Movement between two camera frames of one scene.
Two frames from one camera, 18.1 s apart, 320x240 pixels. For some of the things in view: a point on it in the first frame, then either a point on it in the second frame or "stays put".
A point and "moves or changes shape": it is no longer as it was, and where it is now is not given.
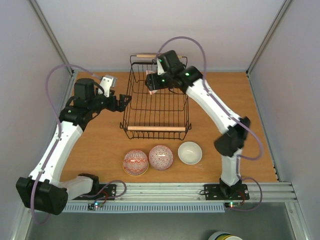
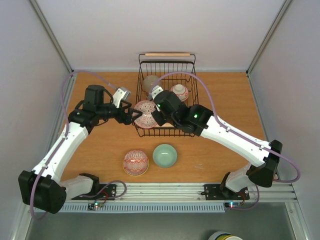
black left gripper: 122,106 → 127,120
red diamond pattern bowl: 161,157 → 146,120
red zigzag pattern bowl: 135,163 stays put
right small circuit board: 231,204 stays put
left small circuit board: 92,206 stays put
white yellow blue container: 223,235 stays put
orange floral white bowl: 148,72 → 181,91
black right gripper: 150,83 → 155,118
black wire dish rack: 162,116 moves or changes shape
